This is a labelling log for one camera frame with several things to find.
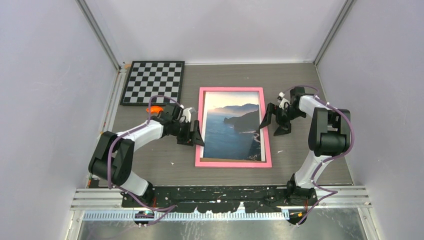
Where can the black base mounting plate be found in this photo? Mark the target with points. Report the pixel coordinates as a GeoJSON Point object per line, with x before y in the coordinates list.
{"type": "Point", "coordinates": [223, 199]}

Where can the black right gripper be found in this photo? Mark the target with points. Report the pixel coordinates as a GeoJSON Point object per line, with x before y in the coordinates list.
{"type": "Point", "coordinates": [285, 127]}

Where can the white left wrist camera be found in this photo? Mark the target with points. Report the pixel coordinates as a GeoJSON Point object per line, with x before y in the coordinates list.
{"type": "Point", "coordinates": [186, 116]}

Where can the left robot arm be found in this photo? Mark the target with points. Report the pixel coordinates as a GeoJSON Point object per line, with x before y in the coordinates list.
{"type": "Point", "coordinates": [112, 159]}

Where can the pink photo frame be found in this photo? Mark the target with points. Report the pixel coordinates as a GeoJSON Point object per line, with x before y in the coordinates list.
{"type": "Point", "coordinates": [205, 163]}

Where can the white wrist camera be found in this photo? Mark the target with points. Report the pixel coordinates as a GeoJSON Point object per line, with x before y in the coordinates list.
{"type": "Point", "coordinates": [186, 116]}
{"type": "Point", "coordinates": [282, 101]}

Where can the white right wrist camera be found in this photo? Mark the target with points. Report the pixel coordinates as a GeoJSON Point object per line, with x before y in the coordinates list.
{"type": "Point", "coordinates": [282, 101]}

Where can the orange curved plastic piece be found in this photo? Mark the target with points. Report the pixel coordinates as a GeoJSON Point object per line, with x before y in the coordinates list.
{"type": "Point", "coordinates": [154, 109]}

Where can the aluminium front rail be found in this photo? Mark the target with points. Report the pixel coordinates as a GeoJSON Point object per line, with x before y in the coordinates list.
{"type": "Point", "coordinates": [349, 196]}

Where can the landscape photo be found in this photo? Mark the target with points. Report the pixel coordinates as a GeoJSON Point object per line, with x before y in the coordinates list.
{"type": "Point", "coordinates": [230, 126]}

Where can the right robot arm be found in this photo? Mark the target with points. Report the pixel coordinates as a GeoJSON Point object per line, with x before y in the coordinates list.
{"type": "Point", "coordinates": [330, 137]}

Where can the black white checkerboard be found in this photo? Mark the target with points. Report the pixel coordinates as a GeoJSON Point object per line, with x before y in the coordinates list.
{"type": "Point", "coordinates": [150, 78]}

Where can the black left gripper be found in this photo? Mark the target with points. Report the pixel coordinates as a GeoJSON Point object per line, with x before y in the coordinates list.
{"type": "Point", "coordinates": [191, 138]}

